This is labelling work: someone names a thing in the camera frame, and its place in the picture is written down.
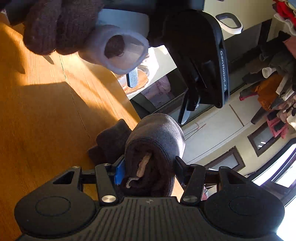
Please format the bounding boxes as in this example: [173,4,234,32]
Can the dark grey knit pants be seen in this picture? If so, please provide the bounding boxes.
[88,113,186,197]

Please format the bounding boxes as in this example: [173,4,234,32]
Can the pile of clothes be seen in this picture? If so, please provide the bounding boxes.
[239,1,295,138]

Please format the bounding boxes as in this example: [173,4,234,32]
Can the pink bed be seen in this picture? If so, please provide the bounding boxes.
[141,75,186,108]

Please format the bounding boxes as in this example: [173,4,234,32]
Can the dark brown knit garment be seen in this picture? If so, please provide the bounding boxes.
[23,0,104,56]

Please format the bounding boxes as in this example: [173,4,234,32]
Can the white black vacuum handle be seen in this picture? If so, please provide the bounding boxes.
[215,13,243,35]

